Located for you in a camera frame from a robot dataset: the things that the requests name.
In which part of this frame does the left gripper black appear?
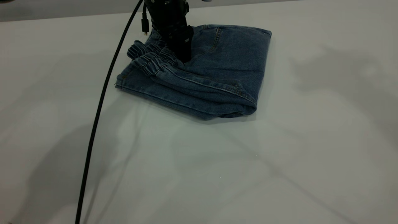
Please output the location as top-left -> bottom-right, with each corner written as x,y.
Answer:
146,0 -> 195,63

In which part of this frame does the blue denim shorts basketball print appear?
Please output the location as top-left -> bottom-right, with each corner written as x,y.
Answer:
114,24 -> 272,121

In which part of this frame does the short black plug cable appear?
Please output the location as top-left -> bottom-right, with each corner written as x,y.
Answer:
141,2 -> 150,36

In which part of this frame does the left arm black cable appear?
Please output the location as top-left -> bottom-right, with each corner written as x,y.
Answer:
75,0 -> 144,224

